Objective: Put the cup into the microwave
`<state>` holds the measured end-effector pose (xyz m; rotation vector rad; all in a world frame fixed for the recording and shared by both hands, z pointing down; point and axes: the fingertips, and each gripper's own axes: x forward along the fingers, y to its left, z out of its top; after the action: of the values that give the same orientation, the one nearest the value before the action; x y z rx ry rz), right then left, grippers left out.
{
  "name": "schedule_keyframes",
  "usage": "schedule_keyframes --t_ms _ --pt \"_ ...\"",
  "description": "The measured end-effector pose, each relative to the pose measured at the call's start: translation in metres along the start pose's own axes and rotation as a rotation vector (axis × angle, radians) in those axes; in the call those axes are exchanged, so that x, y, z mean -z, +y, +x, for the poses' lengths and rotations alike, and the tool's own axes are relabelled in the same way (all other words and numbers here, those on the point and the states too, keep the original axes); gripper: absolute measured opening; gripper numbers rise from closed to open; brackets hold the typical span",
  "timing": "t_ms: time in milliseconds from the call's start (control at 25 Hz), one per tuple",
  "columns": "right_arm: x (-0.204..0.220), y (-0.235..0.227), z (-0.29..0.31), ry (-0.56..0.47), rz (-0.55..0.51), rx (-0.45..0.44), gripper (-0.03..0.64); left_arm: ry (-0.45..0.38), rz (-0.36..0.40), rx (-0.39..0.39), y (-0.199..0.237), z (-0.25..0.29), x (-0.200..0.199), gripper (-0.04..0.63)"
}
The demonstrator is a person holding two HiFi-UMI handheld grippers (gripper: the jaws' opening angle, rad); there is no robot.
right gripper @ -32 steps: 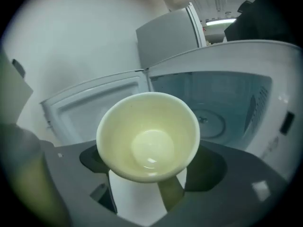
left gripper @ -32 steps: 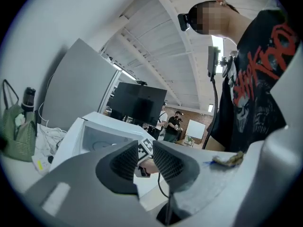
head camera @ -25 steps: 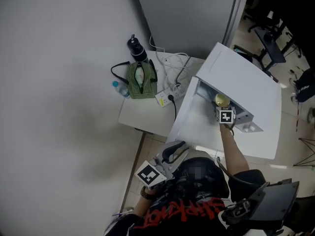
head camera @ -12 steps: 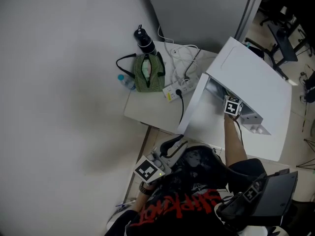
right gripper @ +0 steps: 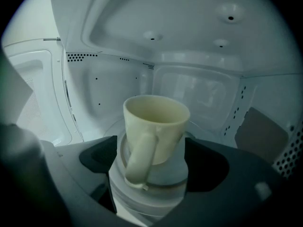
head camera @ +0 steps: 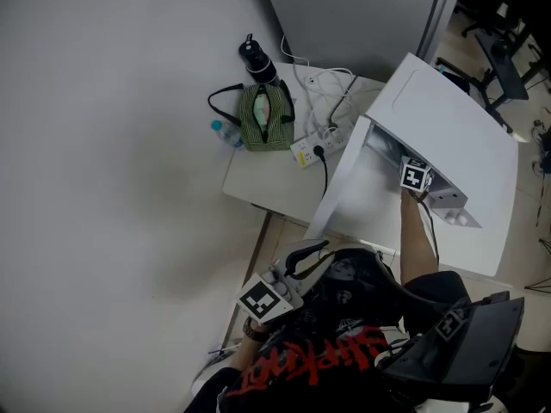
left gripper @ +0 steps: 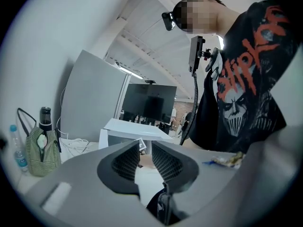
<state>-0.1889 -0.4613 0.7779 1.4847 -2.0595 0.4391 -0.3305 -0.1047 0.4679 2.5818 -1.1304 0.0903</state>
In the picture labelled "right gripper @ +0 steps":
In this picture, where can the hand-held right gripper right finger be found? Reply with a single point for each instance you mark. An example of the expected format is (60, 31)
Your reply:
(232, 193)

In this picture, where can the cream ceramic mug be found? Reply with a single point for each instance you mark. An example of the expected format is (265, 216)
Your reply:
(163, 136)

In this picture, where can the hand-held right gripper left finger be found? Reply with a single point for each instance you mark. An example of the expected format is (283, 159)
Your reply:
(78, 174)

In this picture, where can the white round saucer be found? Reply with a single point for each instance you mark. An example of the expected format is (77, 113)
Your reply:
(165, 193)

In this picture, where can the white microwave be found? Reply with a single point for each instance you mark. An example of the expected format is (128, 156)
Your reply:
(184, 44)

